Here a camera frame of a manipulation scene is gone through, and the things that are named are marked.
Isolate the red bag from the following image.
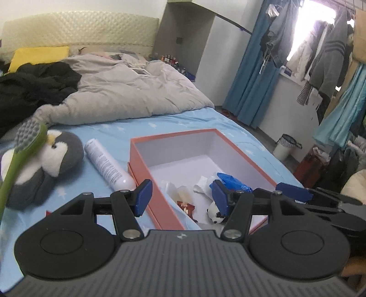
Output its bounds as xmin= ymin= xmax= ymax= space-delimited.
xmin=293 ymin=146 xmax=329 ymax=187

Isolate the small panda plush toy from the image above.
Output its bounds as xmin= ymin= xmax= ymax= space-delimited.
xmin=206 ymin=201 xmax=229 ymax=225

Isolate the hanging tan garment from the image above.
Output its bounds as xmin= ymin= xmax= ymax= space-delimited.
xmin=352 ymin=8 xmax=366 ymax=62

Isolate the hanging striped garment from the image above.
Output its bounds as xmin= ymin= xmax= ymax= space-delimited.
xmin=296 ymin=81 xmax=314 ymax=106

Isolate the light blue bed sheet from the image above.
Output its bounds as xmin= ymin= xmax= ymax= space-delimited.
xmin=0 ymin=107 xmax=305 ymax=237

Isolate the cream padded headboard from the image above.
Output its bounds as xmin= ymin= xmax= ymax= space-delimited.
xmin=0 ymin=11 xmax=160 ymax=62

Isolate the clear plastic wrapper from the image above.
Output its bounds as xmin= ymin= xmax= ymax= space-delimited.
xmin=160 ymin=180 xmax=195 ymax=206

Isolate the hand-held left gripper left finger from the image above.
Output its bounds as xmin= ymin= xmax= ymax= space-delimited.
xmin=53 ymin=179 xmax=153 ymax=241

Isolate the row of small bottles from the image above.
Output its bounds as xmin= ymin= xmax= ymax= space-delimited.
xmin=153 ymin=53 xmax=198 ymax=82

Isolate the hanging teal cloth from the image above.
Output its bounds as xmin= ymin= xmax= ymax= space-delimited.
xmin=313 ymin=64 xmax=366 ymax=149

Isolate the white trash bin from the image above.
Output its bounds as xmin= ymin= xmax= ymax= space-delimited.
xmin=273 ymin=134 xmax=302 ymax=160

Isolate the green long-handled massage brush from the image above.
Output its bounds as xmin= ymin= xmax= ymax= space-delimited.
xmin=0 ymin=118 xmax=48 ymax=220

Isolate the white book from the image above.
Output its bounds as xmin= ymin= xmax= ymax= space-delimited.
xmin=129 ymin=66 xmax=151 ymax=76

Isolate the yellow pillow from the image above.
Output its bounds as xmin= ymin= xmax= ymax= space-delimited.
xmin=8 ymin=46 xmax=70 ymax=73

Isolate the hanging grey striped hoodie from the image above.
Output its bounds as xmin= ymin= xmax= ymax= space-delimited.
xmin=304 ymin=6 xmax=355 ymax=99

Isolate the grey wall cabinet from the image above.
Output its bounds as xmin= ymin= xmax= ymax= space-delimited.
xmin=167 ymin=0 xmax=253 ymax=36

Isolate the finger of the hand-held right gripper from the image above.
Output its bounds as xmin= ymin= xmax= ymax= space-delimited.
xmin=275 ymin=182 xmax=344 ymax=204

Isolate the cream cushion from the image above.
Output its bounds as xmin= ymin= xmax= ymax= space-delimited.
xmin=342 ymin=170 xmax=366 ymax=200

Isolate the white paper tissue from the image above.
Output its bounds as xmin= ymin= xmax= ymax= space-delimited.
xmin=193 ymin=175 xmax=218 ymax=197

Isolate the hanging denim jacket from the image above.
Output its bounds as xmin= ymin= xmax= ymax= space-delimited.
xmin=259 ymin=0 xmax=299 ymax=67

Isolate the orange cardboard box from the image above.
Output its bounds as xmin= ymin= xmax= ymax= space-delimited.
xmin=127 ymin=128 xmax=305 ymax=233

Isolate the grey duvet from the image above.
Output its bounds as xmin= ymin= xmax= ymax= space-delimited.
xmin=31 ymin=53 xmax=215 ymax=126

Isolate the solid blue plastic packet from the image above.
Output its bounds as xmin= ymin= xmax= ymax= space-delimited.
xmin=212 ymin=172 xmax=253 ymax=193

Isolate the red snack packet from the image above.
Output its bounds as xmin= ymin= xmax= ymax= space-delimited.
xmin=177 ymin=201 xmax=195 ymax=216

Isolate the blue curtain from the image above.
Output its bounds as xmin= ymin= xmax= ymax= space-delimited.
xmin=222 ymin=0 xmax=289 ymax=129

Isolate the hanging white coat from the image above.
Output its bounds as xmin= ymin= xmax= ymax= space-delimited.
xmin=286 ymin=40 xmax=315 ymax=81

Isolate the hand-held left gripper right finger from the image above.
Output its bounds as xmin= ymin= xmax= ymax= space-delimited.
xmin=211 ymin=180 xmax=305 ymax=240

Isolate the black jacket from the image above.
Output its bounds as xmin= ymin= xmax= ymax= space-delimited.
xmin=0 ymin=61 xmax=82 ymax=138

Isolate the white tube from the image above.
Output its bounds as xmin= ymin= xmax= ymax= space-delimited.
xmin=84 ymin=138 xmax=136 ymax=190

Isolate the grey penguin plush toy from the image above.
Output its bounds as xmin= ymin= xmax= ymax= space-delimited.
xmin=0 ymin=130 xmax=85 ymax=207

